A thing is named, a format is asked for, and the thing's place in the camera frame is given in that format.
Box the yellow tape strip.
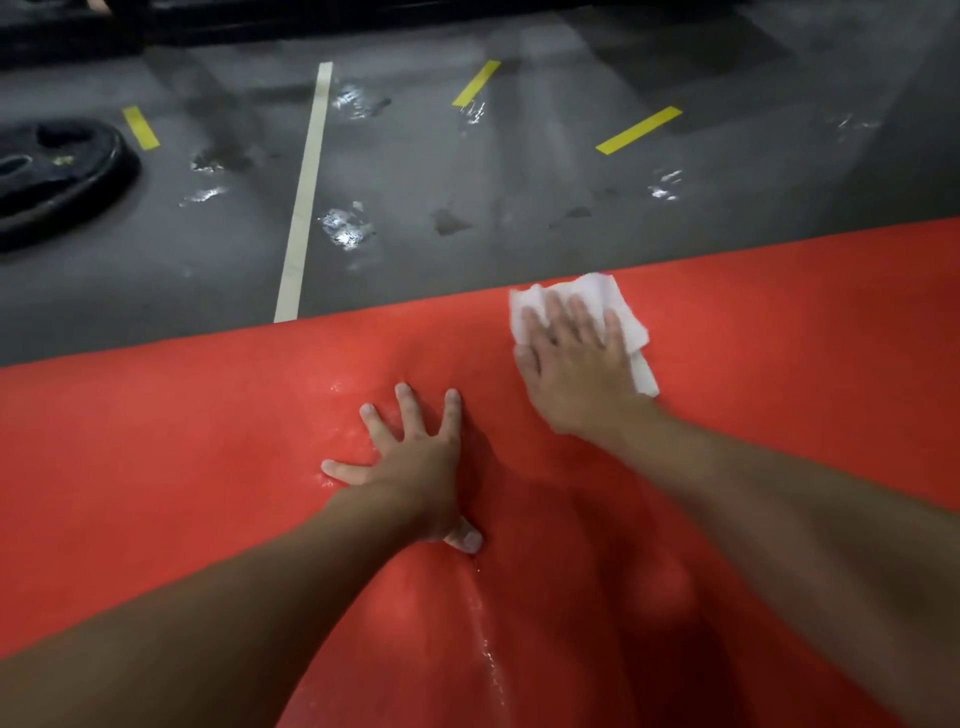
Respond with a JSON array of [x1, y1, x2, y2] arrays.
[[122, 104, 162, 152], [452, 59, 502, 109], [595, 105, 685, 157]]

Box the person's right forearm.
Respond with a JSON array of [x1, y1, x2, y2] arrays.
[[592, 408, 960, 728]]

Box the person's left forearm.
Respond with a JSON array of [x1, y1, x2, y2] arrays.
[[0, 487, 429, 728]]

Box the red mat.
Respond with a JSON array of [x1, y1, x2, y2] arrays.
[[0, 217, 960, 728]]

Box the person's right hand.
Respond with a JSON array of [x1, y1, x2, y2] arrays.
[[513, 290, 661, 444]]

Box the black gym machine frame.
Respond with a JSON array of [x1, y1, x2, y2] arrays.
[[0, 0, 751, 69]]

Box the person's left hand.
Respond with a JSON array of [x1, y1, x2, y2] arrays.
[[320, 383, 484, 556]]

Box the black weight plate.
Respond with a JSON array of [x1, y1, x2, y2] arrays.
[[0, 117, 142, 253]]

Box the white wet wipe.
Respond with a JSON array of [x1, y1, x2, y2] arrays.
[[509, 272, 661, 399]]

